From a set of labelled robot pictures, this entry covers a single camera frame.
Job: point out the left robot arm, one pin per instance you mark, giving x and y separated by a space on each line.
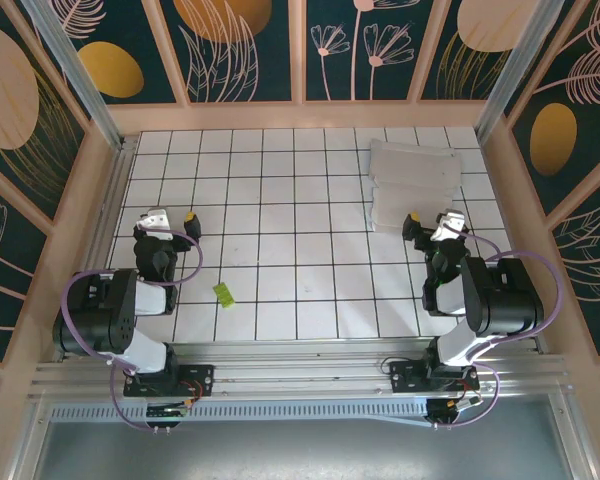
105 310

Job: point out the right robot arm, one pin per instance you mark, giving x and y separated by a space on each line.
505 300

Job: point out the small green block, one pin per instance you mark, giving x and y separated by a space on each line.
223 295

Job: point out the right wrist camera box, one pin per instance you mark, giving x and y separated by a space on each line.
449 222

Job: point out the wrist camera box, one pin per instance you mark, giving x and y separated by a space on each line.
449 222
156 222

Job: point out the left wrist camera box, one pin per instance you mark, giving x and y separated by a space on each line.
156 222

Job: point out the aluminium side rail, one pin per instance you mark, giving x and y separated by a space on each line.
112 200

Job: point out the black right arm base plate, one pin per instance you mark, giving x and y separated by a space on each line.
405 375

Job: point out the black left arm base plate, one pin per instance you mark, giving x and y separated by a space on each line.
200 375

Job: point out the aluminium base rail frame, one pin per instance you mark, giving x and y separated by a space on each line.
300 370

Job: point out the aluminium corner post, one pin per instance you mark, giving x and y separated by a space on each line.
71 65
522 65

